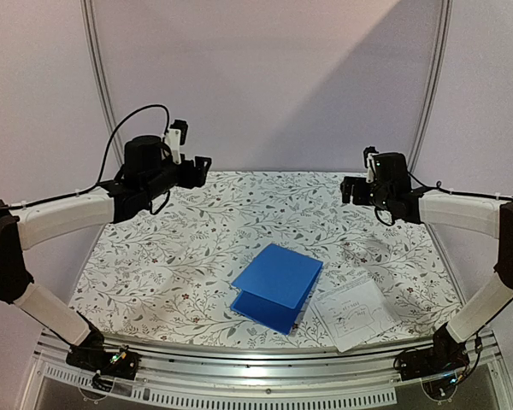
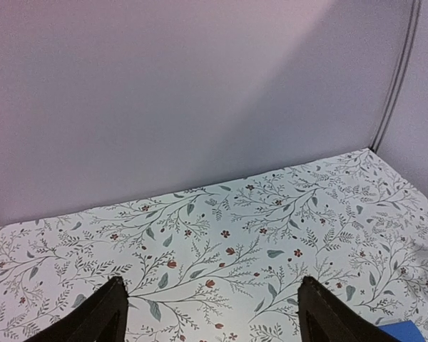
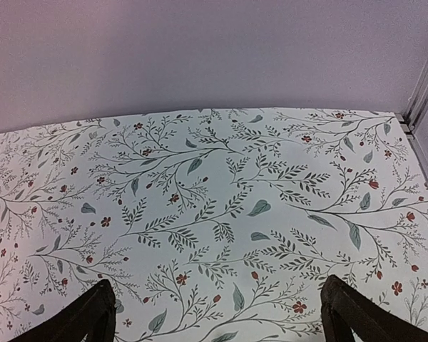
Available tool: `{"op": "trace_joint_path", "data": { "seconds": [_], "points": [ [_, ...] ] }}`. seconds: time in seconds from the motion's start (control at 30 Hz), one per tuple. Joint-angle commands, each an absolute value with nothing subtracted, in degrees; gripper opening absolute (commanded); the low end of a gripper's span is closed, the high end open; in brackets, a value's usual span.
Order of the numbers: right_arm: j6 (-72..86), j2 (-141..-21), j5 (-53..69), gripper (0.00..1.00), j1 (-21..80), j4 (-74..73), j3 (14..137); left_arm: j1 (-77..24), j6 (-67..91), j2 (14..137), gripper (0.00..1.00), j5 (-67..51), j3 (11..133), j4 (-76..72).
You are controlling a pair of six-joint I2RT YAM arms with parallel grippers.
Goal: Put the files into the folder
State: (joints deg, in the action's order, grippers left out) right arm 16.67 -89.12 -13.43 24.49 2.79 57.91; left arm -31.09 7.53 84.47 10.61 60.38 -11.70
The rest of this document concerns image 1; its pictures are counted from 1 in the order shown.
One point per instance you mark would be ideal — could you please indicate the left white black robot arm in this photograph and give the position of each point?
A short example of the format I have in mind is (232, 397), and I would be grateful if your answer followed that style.
(152, 167)

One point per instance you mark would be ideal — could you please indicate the aluminium front rail frame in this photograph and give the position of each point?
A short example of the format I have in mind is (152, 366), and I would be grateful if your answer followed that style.
(184, 376)

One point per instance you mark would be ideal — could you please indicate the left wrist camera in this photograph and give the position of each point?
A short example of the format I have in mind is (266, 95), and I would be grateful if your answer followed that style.
(174, 138)

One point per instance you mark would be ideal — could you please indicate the left aluminium vertical post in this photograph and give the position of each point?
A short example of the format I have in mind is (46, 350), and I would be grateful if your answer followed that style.
(94, 49)

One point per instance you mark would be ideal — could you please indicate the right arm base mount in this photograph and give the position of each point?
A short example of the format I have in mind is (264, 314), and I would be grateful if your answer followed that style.
(441, 368)

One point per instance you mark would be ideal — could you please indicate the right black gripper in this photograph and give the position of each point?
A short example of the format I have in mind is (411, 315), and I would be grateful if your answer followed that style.
(360, 190)

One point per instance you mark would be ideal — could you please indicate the right aluminium vertical post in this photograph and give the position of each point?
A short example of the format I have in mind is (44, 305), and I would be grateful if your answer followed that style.
(432, 82)

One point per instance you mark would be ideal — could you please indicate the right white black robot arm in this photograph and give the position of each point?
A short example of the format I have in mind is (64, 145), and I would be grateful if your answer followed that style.
(388, 186)

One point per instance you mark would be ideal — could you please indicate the blue ring binder folder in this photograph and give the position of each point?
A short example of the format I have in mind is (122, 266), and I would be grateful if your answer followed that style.
(275, 286)

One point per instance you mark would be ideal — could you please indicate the aluminium vertical post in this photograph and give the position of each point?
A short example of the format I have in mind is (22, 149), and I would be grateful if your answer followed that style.
(94, 49)
(432, 82)

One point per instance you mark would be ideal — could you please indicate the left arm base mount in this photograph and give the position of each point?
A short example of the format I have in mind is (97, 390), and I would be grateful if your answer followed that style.
(106, 363)

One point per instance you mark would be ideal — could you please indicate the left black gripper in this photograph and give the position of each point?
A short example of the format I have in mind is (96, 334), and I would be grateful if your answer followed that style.
(197, 174)

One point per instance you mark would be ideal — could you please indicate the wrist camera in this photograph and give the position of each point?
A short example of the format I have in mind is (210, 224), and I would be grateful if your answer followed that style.
(368, 156)
(174, 138)

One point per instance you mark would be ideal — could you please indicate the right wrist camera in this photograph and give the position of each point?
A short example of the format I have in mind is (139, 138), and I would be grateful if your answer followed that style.
(368, 156)

